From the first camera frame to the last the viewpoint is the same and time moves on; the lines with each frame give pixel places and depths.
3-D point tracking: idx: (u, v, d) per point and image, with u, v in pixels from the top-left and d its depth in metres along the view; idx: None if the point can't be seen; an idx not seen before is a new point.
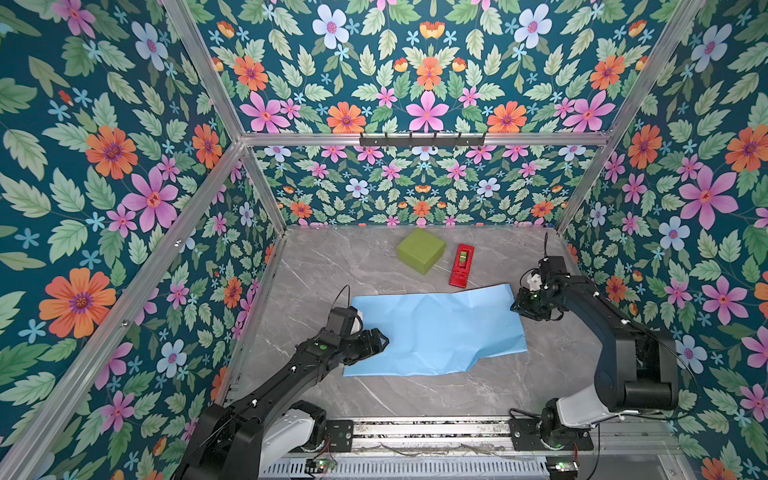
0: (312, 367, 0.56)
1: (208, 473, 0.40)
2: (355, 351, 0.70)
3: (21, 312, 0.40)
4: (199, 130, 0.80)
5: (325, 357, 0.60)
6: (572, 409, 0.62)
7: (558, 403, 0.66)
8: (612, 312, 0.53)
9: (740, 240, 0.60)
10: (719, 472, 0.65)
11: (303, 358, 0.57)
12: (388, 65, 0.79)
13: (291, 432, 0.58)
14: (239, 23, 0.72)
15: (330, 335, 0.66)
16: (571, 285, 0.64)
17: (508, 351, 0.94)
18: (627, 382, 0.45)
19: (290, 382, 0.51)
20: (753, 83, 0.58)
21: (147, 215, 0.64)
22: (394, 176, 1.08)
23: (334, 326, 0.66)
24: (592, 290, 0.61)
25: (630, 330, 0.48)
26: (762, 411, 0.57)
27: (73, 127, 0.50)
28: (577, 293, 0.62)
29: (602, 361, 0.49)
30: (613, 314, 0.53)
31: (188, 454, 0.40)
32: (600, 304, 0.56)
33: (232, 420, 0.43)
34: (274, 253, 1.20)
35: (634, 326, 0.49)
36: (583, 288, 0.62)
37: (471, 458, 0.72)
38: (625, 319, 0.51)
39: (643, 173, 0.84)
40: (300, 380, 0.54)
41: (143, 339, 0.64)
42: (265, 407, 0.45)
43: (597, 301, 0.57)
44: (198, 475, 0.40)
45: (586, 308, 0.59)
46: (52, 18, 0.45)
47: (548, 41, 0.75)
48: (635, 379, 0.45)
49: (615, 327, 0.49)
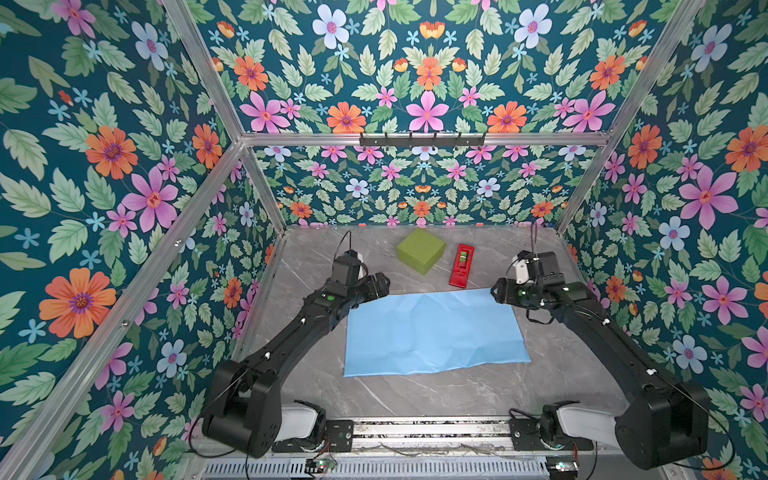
0: (323, 317, 0.56)
1: (235, 420, 0.42)
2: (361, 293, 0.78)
3: (21, 312, 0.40)
4: (199, 130, 0.80)
5: (334, 306, 0.59)
6: (577, 425, 0.60)
7: (559, 413, 0.65)
8: (636, 359, 0.46)
9: (740, 240, 0.60)
10: (719, 472, 0.65)
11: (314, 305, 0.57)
12: (388, 65, 0.79)
13: (303, 415, 0.61)
14: (239, 23, 0.72)
15: (336, 285, 0.65)
16: (575, 308, 0.55)
17: (513, 359, 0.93)
18: (660, 443, 0.40)
19: (300, 335, 0.51)
20: (753, 83, 0.58)
21: (147, 215, 0.64)
22: (394, 176, 1.08)
23: (338, 275, 0.64)
24: (601, 318, 0.52)
25: (658, 384, 0.42)
26: (762, 411, 0.57)
27: (73, 127, 0.50)
28: (586, 321, 0.53)
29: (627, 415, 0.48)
30: (637, 362, 0.45)
31: (212, 406, 0.41)
32: (620, 345, 0.48)
33: (247, 374, 0.43)
34: (274, 253, 1.20)
35: (660, 378, 0.43)
36: (585, 309, 0.54)
37: (471, 458, 0.72)
38: (651, 369, 0.44)
39: (643, 173, 0.84)
40: (310, 331, 0.53)
41: (143, 339, 0.64)
42: (277, 361, 0.45)
43: (613, 339, 0.49)
44: (226, 422, 0.41)
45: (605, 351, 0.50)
46: (52, 18, 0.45)
47: (548, 41, 0.75)
48: (669, 440, 0.40)
49: (643, 385, 0.43)
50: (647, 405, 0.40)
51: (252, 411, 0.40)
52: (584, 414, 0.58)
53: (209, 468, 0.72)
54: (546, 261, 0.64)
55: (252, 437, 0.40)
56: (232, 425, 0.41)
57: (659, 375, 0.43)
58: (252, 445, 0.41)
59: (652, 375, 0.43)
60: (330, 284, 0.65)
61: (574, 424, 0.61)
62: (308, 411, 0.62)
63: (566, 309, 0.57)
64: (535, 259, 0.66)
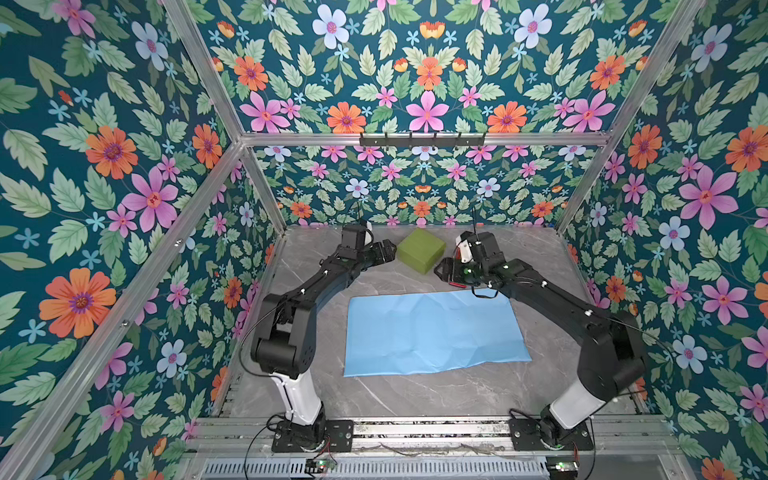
0: (341, 272, 0.65)
1: (277, 345, 0.48)
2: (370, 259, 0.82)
3: (21, 312, 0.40)
4: (199, 130, 0.80)
5: (350, 265, 0.69)
6: (569, 412, 0.61)
7: (553, 411, 0.65)
8: (573, 303, 0.53)
9: (740, 240, 0.60)
10: (719, 472, 0.65)
11: (332, 264, 0.64)
12: (388, 65, 0.79)
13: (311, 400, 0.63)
14: (239, 23, 0.72)
15: (347, 250, 0.74)
16: (516, 279, 0.61)
17: (513, 357, 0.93)
18: (613, 373, 0.45)
19: (327, 281, 0.60)
20: (753, 83, 0.58)
21: (147, 215, 0.64)
22: (394, 176, 1.08)
23: (349, 242, 0.73)
24: (538, 280, 0.59)
25: (596, 319, 0.49)
26: (762, 411, 0.57)
27: (73, 127, 0.50)
28: (525, 288, 0.60)
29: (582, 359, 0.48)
30: (574, 306, 0.52)
31: (258, 332, 0.49)
32: (556, 295, 0.55)
33: (287, 305, 0.51)
34: (274, 253, 1.20)
35: (596, 312, 0.50)
36: (526, 278, 0.60)
37: (471, 458, 0.72)
38: (587, 309, 0.51)
39: (643, 173, 0.84)
40: (334, 280, 0.63)
41: (143, 339, 0.64)
42: (312, 296, 0.53)
43: (548, 292, 0.56)
44: (270, 348, 0.48)
45: (547, 305, 0.56)
46: (52, 18, 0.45)
47: (548, 41, 0.75)
48: (622, 368, 0.46)
49: (584, 325, 0.49)
50: (594, 341, 0.45)
51: (296, 333, 0.48)
52: (565, 395, 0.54)
53: (209, 468, 0.72)
54: (486, 241, 0.68)
55: (295, 358, 0.48)
56: (276, 348, 0.48)
57: (595, 312, 0.50)
58: (297, 364, 0.49)
59: (590, 313, 0.50)
60: (339, 252, 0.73)
61: (566, 411, 0.62)
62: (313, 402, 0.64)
63: (511, 285, 0.62)
64: (476, 242, 0.70)
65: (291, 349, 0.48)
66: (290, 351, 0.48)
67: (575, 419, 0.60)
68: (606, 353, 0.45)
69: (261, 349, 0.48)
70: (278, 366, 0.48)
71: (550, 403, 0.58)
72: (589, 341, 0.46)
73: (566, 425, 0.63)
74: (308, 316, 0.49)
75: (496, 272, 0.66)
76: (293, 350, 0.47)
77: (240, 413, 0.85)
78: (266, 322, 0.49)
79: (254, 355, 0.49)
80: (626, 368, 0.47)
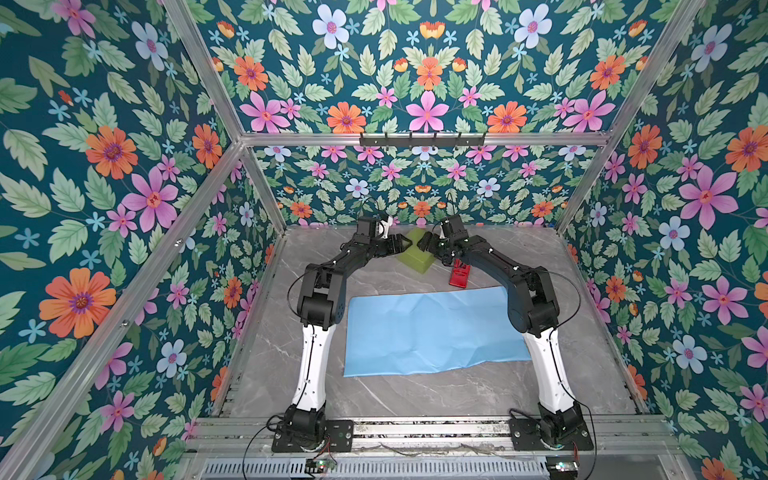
0: (359, 253, 0.80)
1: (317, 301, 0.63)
2: (384, 249, 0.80)
3: (21, 312, 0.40)
4: (199, 130, 0.80)
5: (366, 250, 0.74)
6: (544, 387, 0.67)
7: (543, 401, 0.68)
8: (506, 262, 0.69)
9: (740, 240, 0.60)
10: (719, 472, 0.65)
11: (353, 246, 0.78)
12: (388, 65, 0.79)
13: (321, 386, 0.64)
14: (239, 23, 0.72)
15: (361, 236, 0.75)
16: (471, 247, 0.78)
17: (513, 357, 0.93)
18: (530, 312, 0.62)
19: (350, 257, 0.74)
20: (753, 83, 0.58)
21: (147, 215, 0.64)
22: (394, 176, 1.08)
23: (362, 230, 0.89)
24: (486, 248, 0.76)
25: (519, 273, 0.64)
26: (762, 411, 0.57)
27: (73, 127, 0.50)
28: (478, 253, 0.76)
29: (512, 303, 0.65)
30: (505, 263, 0.69)
31: (302, 291, 0.64)
32: (496, 258, 0.71)
33: (323, 272, 0.67)
34: (274, 253, 1.20)
35: (522, 267, 0.66)
36: (478, 247, 0.77)
37: (471, 458, 0.72)
38: (515, 265, 0.67)
39: (643, 173, 0.84)
40: (354, 259, 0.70)
41: (143, 339, 0.64)
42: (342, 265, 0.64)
43: (493, 256, 0.72)
44: (313, 302, 0.63)
45: (488, 265, 0.73)
46: (52, 18, 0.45)
47: (548, 41, 0.75)
48: (537, 309, 0.63)
49: (511, 277, 0.65)
50: (516, 287, 0.61)
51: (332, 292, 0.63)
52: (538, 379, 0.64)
53: (209, 468, 0.72)
54: (452, 219, 0.85)
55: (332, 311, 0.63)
56: (316, 304, 0.63)
57: (520, 267, 0.66)
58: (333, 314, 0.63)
59: (516, 268, 0.66)
60: (353, 240, 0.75)
61: (544, 389, 0.67)
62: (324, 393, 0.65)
63: (469, 254, 0.79)
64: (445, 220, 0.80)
65: (328, 304, 0.63)
66: (327, 305, 0.63)
67: (548, 389, 0.66)
68: (521, 295, 0.61)
69: (305, 304, 0.63)
70: (317, 318, 0.66)
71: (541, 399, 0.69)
72: (512, 286, 0.62)
73: (553, 408, 0.66)
74: (342, 279, 0.64)
75: (458, 244, 0.82)
76: (329, 304, 0.63)
77: (240, 412, 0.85)
78: (308, 283, 0.64)
79: (300, 308, 0.64)
80: (542, 310, 0.63)
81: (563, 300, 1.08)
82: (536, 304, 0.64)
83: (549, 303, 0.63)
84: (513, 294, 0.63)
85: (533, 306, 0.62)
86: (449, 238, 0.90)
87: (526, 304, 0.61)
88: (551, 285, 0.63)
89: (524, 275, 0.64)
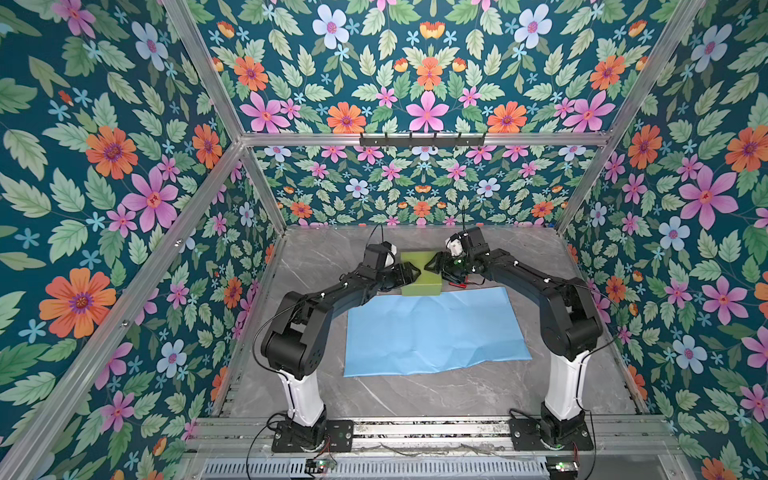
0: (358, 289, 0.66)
1: (285, 344, 0.49)
2: (390, 280, 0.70)
3: (22, 312, 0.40)
4: (199, 130, 0.80)
5: (368, 284, 0.69)
6: (558, 397, 0.63)
7: (548, 402, 0.67)
8: (534, 275, 0.61)
9: (740, 240, 0.60)
10: (719, 472, 0.65)
11: (352, 279, 0.66)
12: (388, 65, 0.79)
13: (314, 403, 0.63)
14: (239, 23, 0.72)
15: (367, 268, 0.76)
16: (494, 261, 0.71)
17: (513, 356, 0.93)
18: (568, 330, 0.53)
19: (345, 292, 0.60)
20: (753, 83, 0.58)
21: (147, 215, 0.64)
22: (394, 176, 1.08)
23: (369, 260, 0.75)
24: (511, 261, 0.69)
25: (553, 286, 0.57)
26: (762, 412, 0.57)
27: (73, 127, 0.50)
28: (503, 267, 0.68)
29: (543, 323, 0.57)
30: (535, 276, 0.61)
31: (272, 327, 0.50)
32: (523, 272, 0.64)
33: (305, 305, 0.53)
34: (274, 253, 1.20)
35: (554, 280, 0.58)
36: (502, 260, 0.70)
37: (471, 458, 0.72)
38: (546, 278, 0.59)
39: (643, 173, 0.84)
40: (352, 293, 0.64)
41: (142, 339, 0.63)
42: (331, 299, 0.55)
43: (519, 269, 0.65)
44: (279, 344, 0.49)
45: (516, 282, 0.65)
46: (52, 18, 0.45)
47: (548, 41, 0.75)
48: (576, 327, 0.54)
49: (541, 289, 0.57)
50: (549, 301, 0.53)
51: (307, 334, 0.48)
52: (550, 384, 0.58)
53: (209, 468, 0.72)
54: (471, 232, 0.78)
55: (301, 361, 0.47)
56: (285, 347, 0.49)
57: (552, 280, 0.58)
58: (303, 365, 0.49)
59: (548, 281, 0.58)
60: (357, 272, 0.71)
61: (555, 396, 0.64)
62: (318, 405, 0.65)
63: (491, 270, 0.72)
64: (463, 234, 0.81)
65: (299, 350, 0.48)
66: (298, 351, 0.48)
67: (565, 404, 0.62)
68: (556, 311, 0.53)
69: (271, 345, 0.49)
70: (286, 364, 0.49)
71: (546, 399, 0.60)
72: (543, 301, 0.55)
73: (560, 415, 0.64)
74: (322, 320, 0.50)
75: (479, 259, 0.75)
76: (301, 350, 0.48)
77: (240, 412, 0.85)
78: (282, 318, 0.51)
79: (264, 348, 0.49)
80: (582, 329, 0.54)
81: None
82: (574, 323, 0.55)
83: (590, 321, 0.55)
84: (544, 311, 0.55)
85: (570, 325, 0.53)
86: (469, 252, 0.83)
87: (562, 319, 0.53)
88: (590, 302, 0.55)
89: (559, 289, 0.56)
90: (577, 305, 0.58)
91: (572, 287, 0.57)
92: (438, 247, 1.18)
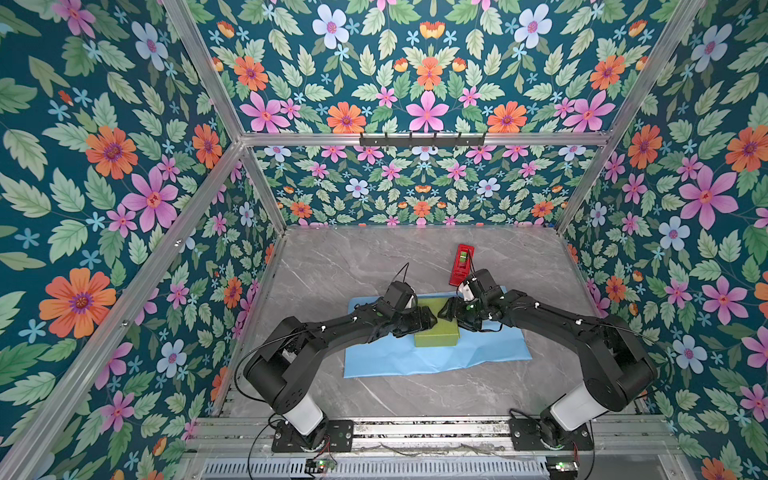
0: (369, 325, 0.61)
1: (265, 374, 0.45)
2: (405, 323, 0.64)
3: (21, 311, 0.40)
4: (199, 130, 0.80)
5: (380, 323, 0.64)
6: (571, 415, 0.61)
7: (553, 413, 0.65)
8: (563, 315, 0.55)
9: (740, 240, 0.60)
10: (719, 472, 0.65)
11: (363, 312, 0.62)
12: (388, 65, 0.79)
13: (310, 413, 0.61)
14: (239, 23, 0.72)
15: (387, 304, 0.70)
16: (512, 304, 0.65)
17: (513, 356, 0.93)
18: (620, 380, 0.45)
19: (350, 328, 0.56)
20: (753, 83, 0.58)
21: (146, 215, 0.64)
22: (394, 176, 1.08)
23: (391, 297, 0.69)
24: (532, 303, 0.63)
25: (588, 329, 0.50)
26: (762, 411, 0.57)
27: (73, 127, 0.50)
28: (523, 310, 0.62)
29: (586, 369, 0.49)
30: (566, 318, 0.54)
31: (260, 351, 0.46)
32: (549, 312, 0.58)
33: (300, 336, 0.49)
34: (274, 253, 1.20)
35: (587, 322, 0.51)
36: (521, 302, 0.64)
37: (471, 458, 0.72)
38: (578, 319, 0.53)
39: (643, 173, 0.84)
40: (354, 332, 0.57)
41: (143, 339, 0.64)
42: (328, 337, 0.50)
43: (544, 312, 0.58)
44: (258, 373, 0.45)
45: (541, 324, 0.58)
46: (52, 18, 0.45)
47: (548, 41, 0.75)
48: (628, 375, 0.46)
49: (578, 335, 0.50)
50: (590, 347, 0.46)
51: (292, 370, 0.44)
52: (567, 397, 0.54)
53: (209, 468, 0.72)
54: (481, 275, 0.72)
55: (278, 396, 0.43)
56: (266, 376, 0.45)
57: (585, 321, 0.52)
58: (277, 402, 0.44)
59: (581, 323, 0.52)
60: (376, 304, 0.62)
61: (568, 414, 0.61)
62: (316, 413, 0.63)
63: (511, 316, 0.65)
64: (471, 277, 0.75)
65: (280, 384, 0.43)
66: (277, 385, 0.44)
67: (577, 421, 0.60)
68: (600, 356, 0.46)
69: (253, 370, 0.45)
70: (261, 394, 0.44)
71: (552, 405, 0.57)
72: (582, 347, 0.47)
73: (566, 428, 0.63)
74: (311, 358, 0.45)
75: (495, 303, 0.68)
76: (280, 386, 0.43)
77: (240, 412, 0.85)
78: (273, 346, 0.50)
79: (246, 371, 0.46)
80: (635, 377, 0.46)
81: (565, 299, 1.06)
82: (625, 369, 0.47)
83: (641, 364, 0.47)
84: (586, 358, 0.48)
85: (621, 373, 0.46)
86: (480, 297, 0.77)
87: (610, 367, 0.45)
88: (633, 342, 0.48)
89: (595, 332, 0.49)
90: (621, 347, 0.51)
91: (609, 328, 0.50)
92: (437, 246, 1.18)
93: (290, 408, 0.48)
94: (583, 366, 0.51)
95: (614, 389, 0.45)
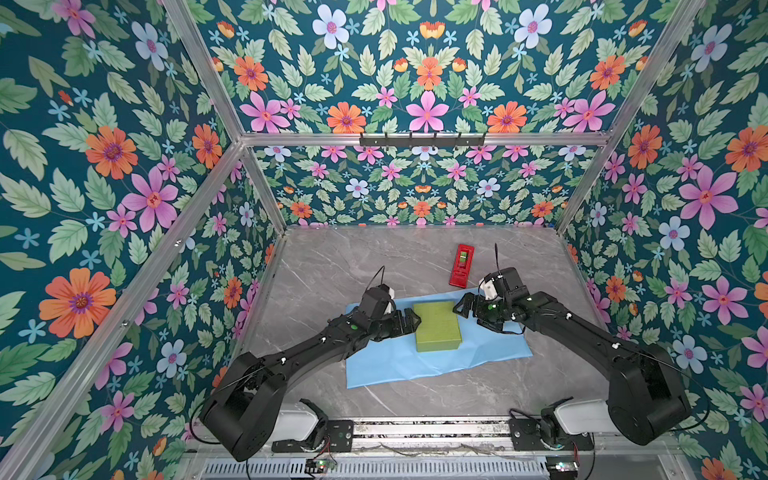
0: (341, 343, 0.57)
1: (223, 418, 0.42)
2: (385, 330, 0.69)
3: (21, 312, 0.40)
4: (199, 130, 0.80)
5: (354, 338, 0.61)
6: (579, 421, 0.59)
7: (557, 413, 0.65)
8: (599, 337, 0.51)
9: (740, 240, 0.60)
10: (719, 472, 0.65)
11: (332, 332, 0.57)
12: (388, 65, 0.79)
13: (303, 420, 0.60)
14: (239, 23, 0.72)
15: (362, 315, 0.66)
16: (539, 310, 0.61)
17: (514, 355, 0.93)
18: (649, 412, 0.42)
19: (320, 351, 0.53)
20: (753, 83, 0.58)
21: (147, 215, 0.64)
22: (394, 176, 1.08)
23: (366, 307, 0.65)
24: (562, 312, 0.59)
25: (624, 355, 0.46)
26: (762, 411, 0.57)
27: (73, 127, 0.50)
28: (549, 318, 0.58)
29: (615, 397, 0.46)
30: (601, 340, 0.50)
31: (215, 396, 0.43)
32: (580, 327, 0.54)
33: (259, 372, 0.45)
34: (274, 253, 1.20)
35: (624, 348, 0.47)
36: (550, 310, 0.60)
37: (471, 458, 0.72)
38: (616, 343, 0.49)
39: (643, 173, 0.84)
40: (327, 353, 0.55)
41: (143, 339, 0.64)
42: (289, 373, 0.46)
43: (574, 324, 0.55)
44: (216, 417, 0.42)
45: (567, 336, 0.55)
46: (52, 18, 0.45)
47: (548, 41, 0.75)
48: (659, 408, 0.44)
49: (612, 360, 0.46)
50: (624, 375, 0.43)
51: (249, 413, 0.40)
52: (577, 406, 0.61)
53: (209, 468, 0.72)
54: (508, 275, 0.69)
55: (236, 442, 0.40)
56: (224, 421, 0.42)
57: (623, 346, 0.48)
58: (237, 447, 0.40)
59: (618, 348, 0.48)
60: (353, 316, 0.67)
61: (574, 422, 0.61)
62: (310, 416, 0.62)
63: (536, 319, 0.61)
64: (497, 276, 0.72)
65: (237, 427, 0.40)
66: (236, 430, 0.40)
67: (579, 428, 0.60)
68: (634, 386, 0.42)
69: (210, 415, 0.42)
70: (221, 439, 0.41)
71: (556, 406, 0.67)
72: (616, 374, 0.44)
73: (569, 429, 0.63)
74: (269, 397, 0.41)
75: (520, 305, 0.65)
76: (239, 430, 0.40)
77: None
78: (228, 388, 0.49)
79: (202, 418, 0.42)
80: (664, 410, 0.43)
81: (564, 299, 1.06)
82: (656, 400, 0.45)
83: (674, 400, 0.44)
84: (618, 384, 0.44)
85: (651, 404, 0.42)
86: (506, 297, 0.73)
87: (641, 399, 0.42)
88: (674, 376, 0.44)
89: (632, 360, 0.45)
90: (657, 378, 0.47)
91: (646, 356, 0.46)
92: (437, 246, 1.18)
93: (255, 448, 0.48)
94: (613, 391, 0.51)
95: (642, 423, 0.42)
